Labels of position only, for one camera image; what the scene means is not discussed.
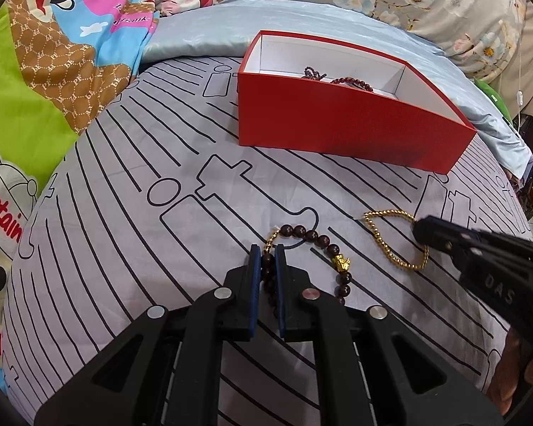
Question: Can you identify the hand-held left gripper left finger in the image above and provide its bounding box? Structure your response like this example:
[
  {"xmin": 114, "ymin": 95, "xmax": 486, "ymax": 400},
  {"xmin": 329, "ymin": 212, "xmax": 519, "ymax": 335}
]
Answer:
[{"xmin": 33, "ymin": 244, "xmax": 263, "ymax": 426}]

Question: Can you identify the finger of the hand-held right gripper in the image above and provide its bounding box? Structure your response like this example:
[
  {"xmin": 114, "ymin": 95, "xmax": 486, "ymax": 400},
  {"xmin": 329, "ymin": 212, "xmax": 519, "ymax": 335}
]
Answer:
[{"xmin": 412, "ymin": 215, "xmax": 476, "ymax": 260}]

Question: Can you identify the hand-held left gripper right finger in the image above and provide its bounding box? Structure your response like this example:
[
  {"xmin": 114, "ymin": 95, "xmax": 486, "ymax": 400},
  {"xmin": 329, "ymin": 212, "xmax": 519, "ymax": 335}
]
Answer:
[{"xmin": 274, "ymin": 243, "xmax": 505, "ymax": 426}]

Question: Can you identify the gold bead bracelet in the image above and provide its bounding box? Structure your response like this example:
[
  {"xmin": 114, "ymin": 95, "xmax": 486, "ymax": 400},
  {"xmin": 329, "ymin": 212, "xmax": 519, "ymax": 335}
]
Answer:
[{"xmin": 363, "ymin": 210, "xmax": 428, "ymax": 272}]

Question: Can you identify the dark brown bead bracelet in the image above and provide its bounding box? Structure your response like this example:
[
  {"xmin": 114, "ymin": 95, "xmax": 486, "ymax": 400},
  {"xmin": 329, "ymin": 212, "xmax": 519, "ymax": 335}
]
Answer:
[{"xmin": 262, "ymin": 224, "xmax": 354, "ymax": 309}]

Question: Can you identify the red cardboard box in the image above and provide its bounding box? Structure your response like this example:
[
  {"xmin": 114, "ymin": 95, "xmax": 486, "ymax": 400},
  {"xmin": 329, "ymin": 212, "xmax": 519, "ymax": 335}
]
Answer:
[{"xmin": 237, "ymin": 30, "xmax": 478, "ymax": 175}]

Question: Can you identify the dark red bead bracelet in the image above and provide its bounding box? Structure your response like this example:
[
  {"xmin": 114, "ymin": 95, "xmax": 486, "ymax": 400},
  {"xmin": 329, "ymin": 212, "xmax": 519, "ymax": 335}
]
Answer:
[{"xmin": 329, "ymin": 76, "xmax": 376, "ymax": 94}]

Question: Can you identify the person's right hand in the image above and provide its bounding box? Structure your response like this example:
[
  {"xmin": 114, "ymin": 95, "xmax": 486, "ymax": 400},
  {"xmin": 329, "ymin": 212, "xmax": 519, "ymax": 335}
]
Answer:
[{"xmin": 489, "ymin": 331, "xmax": 533, "ymax": 415}]

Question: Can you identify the grey striped bed sheet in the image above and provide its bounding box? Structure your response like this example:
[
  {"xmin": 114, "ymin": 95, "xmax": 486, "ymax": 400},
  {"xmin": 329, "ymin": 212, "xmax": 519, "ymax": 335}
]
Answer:
[{"xmin": 2, "ymin": 55, "xmax": 533, "ymax": 426}]

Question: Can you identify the green plastic object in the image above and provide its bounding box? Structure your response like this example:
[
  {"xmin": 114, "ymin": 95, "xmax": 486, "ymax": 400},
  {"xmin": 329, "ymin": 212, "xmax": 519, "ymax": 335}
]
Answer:
[{"xmin": 473, "ymin": 77, "xmax": 513, "ymax": 125}]

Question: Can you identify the grey floral blanket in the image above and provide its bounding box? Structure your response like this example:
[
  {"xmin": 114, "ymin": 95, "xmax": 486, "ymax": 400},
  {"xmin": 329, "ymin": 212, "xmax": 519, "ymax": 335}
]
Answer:
[{"xmin": 200, "ymin": 0, "xmax": 529, "ymax": 83}]

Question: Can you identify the light blue quilt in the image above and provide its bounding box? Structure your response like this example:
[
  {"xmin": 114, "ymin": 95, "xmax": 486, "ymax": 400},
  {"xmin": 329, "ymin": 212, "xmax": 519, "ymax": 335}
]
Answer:
[{"xmin": 140, "ymin": 0, "xmax": 533, "ymax": 180}]

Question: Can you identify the colourful monkey printed blanket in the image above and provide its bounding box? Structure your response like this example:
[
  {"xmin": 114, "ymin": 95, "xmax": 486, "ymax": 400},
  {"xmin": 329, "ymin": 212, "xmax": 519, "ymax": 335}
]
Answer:
[{"xmin": 0, "ymin": 0, "xmax": 161, "ymax": 391}]

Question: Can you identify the white cable with switch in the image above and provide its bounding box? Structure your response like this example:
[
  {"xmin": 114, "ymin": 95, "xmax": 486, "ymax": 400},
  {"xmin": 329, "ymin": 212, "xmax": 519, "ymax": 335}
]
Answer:
[{"xmin": 513, "ymin": 44, "xmax": 527, "ymax": 134}]

